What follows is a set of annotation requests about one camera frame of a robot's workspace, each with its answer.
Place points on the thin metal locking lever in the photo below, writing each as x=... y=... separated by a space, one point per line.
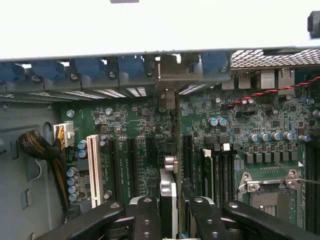
x=310 y=181

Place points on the white expansion slot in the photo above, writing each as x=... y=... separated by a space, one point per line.
x=94 y=170

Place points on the green motherboard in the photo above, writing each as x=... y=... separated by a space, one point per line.
x=250 y=117

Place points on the black plastic block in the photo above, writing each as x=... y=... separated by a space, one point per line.
x=313 y=25

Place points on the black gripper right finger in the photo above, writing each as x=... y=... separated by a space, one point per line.
x=207 y=222

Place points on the open black PC case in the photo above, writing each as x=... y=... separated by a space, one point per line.
x=140 y=82

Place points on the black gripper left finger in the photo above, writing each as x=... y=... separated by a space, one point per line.
x=147 y=220

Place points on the CPU socket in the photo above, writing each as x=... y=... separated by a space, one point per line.
x=270 y=202

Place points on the short black expansion slot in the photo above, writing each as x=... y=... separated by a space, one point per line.
x=151 y=148

